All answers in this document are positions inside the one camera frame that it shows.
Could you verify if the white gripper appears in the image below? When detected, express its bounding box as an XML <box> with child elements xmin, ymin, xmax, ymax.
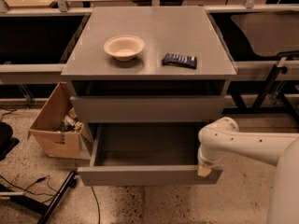
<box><xmin>197</xmin><ymin>148</ymin><xmax>221</xmax><ymax>177</ymax></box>

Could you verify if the grey drawer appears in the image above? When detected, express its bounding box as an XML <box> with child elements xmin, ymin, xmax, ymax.
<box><xmin>78</xmin><ymin>123</ymin><xmax>222</xmax><ymax>186</ymax></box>
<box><xmin>70</xmin><ymin>96</ymin><xmax>224</xmax><ymax>123</ymax></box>

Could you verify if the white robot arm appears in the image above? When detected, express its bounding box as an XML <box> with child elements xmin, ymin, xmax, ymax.
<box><xmin>197</xmin><ymin>117</ymin><xmax>299</xmax><ymax>224</ymax></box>

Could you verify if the grey drawer cabinet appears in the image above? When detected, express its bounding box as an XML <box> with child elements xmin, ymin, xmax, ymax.
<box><xmin>61</xmin><ymin>6</ymin><xmax>237</xmax><ymax>161</ymax></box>

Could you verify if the grey top drawer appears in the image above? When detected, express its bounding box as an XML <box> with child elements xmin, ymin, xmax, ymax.
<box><xmin>70</xmin><ymin>96</ymin><xmax>224</xmax><ymax>123</ymax></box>

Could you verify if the dark blue snack packet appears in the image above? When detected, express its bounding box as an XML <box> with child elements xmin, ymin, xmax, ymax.
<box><xmin>162</xmin><ymin>53</ymin><xmax>197</xmax><ymax>69</ymax></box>

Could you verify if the cardboard box with trash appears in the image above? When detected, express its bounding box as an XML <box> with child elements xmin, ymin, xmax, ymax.
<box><xmin>28</xmin><ymin>82</ymin><xmax>92</xmax><ymax>160</ymax></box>

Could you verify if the grey chair seat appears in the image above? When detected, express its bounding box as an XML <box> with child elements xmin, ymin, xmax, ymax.
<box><xmin>231</xmin><ymin>11</ymin><xmax>299</xmax><ymax>57</ymax></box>

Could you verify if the black floor stand leg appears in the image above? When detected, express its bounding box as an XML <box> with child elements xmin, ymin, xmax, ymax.
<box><xmin>0</xmin><ymin>170</ymin><xmax>78</xmax><ymax>224</ymax></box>

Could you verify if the black chair base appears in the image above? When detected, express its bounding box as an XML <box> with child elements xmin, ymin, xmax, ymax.
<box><xmin>0</xmin><ymin>122</ymin><xmax>19</xmax><ymax>161</ymax></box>

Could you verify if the black floor cable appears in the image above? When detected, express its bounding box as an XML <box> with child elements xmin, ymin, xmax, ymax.
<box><xmin>90</xmin><ymin>186</ymin><xmax>102</xmax><ymax>224</ymax></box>

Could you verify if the black table leg frame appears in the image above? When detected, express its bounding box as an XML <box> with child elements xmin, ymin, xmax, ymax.
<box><xmin>223</xmin><ymin>50</ymin><xmax>299</xmax><ymax>115</ymax></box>

